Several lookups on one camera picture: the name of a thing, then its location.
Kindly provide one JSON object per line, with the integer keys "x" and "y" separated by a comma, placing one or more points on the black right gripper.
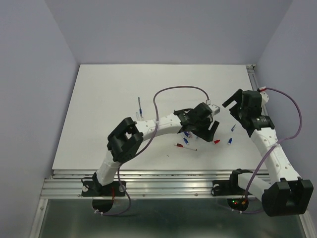
{"x": 237, "y": 97}

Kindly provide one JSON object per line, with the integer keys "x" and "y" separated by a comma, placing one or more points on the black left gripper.
{"x": 206, "y": 135}

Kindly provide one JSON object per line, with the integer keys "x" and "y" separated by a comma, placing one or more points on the red marker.
{"x": 184, "y": 146}

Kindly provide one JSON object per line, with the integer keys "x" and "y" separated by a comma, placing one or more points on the blue gel pen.
{"x": 140, "y": 109}

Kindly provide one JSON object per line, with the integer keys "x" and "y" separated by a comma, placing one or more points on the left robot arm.
{"x": 125, "y": 140}

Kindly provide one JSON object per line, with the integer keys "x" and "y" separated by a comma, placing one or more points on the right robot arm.
{"x": 274, "y": 182}

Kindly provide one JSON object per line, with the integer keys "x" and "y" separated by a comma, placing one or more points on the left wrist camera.
{"x": 214, "y": 108}

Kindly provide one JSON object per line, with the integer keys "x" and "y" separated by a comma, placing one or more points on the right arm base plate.
{"x": 230, "y": 186}

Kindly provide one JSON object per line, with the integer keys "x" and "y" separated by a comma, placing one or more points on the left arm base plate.
{"x": 90, "y": 189}

